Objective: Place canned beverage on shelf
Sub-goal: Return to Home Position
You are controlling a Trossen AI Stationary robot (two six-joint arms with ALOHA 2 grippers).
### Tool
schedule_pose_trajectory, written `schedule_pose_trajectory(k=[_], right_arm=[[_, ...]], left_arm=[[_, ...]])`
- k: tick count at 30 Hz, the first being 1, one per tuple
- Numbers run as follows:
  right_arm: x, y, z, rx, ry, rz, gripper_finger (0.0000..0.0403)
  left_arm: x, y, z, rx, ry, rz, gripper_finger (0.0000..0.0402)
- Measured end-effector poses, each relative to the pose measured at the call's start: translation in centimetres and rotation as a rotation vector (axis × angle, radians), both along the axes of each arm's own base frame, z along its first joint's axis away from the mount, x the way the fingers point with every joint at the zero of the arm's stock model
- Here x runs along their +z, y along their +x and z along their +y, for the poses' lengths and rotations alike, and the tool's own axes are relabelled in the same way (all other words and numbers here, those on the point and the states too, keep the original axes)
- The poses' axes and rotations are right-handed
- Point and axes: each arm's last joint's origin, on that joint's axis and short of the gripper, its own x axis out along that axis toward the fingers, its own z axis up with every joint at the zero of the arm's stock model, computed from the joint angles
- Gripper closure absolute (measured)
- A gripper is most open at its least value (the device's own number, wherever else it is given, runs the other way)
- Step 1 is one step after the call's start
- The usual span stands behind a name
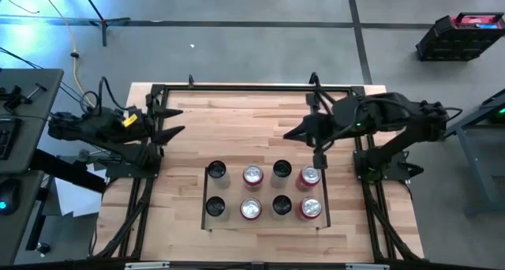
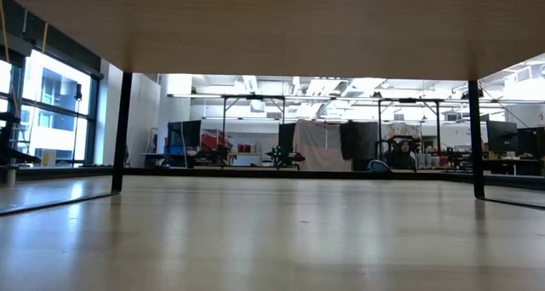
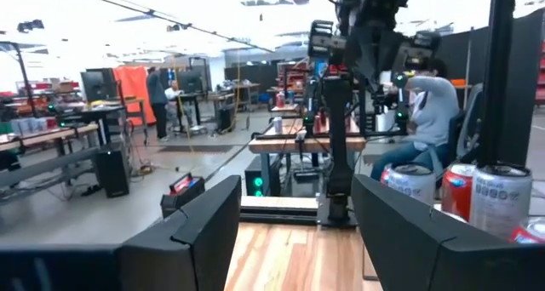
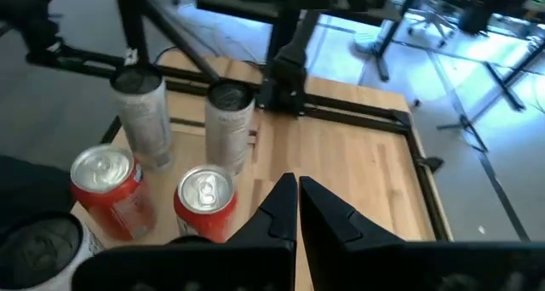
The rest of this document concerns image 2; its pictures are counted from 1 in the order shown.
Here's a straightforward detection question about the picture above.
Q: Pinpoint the background small wooden shelf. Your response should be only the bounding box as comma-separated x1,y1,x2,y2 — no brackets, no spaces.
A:
227,151,265,168

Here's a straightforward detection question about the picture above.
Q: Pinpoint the black computer monitor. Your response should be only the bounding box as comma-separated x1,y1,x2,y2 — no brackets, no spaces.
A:
517,127,545,159
486,120,520,155
167,119,203,156

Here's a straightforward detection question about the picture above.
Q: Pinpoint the colourful wall poster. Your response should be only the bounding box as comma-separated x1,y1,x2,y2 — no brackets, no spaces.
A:
381,123,422,141

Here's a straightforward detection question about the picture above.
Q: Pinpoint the black metal gantry frame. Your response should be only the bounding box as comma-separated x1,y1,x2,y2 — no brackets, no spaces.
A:
221,93,287,168
376,97,446,168

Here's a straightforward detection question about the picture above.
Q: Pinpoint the dark metal side rack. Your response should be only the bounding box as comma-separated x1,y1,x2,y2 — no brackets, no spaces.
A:
0,111,42,167

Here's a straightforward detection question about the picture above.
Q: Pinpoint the person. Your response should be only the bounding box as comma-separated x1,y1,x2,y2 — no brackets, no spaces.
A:
394,140,416,169

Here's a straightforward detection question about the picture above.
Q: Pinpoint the white hanging cloth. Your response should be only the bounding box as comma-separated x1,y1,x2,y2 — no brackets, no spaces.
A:
292,119,353,172

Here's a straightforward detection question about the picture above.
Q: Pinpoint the black aluminium table frame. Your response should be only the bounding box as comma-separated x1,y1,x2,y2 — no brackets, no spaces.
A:
0,165,545,191

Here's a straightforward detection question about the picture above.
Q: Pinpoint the dark background desk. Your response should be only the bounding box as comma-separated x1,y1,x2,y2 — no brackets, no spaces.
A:
142,152,197,169
483,157,545,177

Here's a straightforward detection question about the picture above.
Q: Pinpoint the small white cup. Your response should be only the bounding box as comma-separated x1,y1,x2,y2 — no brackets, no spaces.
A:
4,165,18,188

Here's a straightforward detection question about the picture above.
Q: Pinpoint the blue and black bag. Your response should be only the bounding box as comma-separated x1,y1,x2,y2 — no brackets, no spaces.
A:
366,158,391,174

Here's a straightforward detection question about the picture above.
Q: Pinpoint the black tripod stand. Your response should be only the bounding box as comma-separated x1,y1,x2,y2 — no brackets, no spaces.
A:
72,83,84,167

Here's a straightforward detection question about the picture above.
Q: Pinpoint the black hanging panel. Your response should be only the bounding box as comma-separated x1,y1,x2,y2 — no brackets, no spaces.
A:
278,123,296,154
339,120,380,172

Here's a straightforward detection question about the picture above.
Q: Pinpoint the wooden shelf with black legs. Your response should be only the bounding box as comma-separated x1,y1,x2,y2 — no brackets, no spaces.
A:
0,0,545,218

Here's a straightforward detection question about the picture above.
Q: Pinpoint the large window with dark frame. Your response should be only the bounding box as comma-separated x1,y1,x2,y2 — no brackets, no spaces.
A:
0,48,101,167

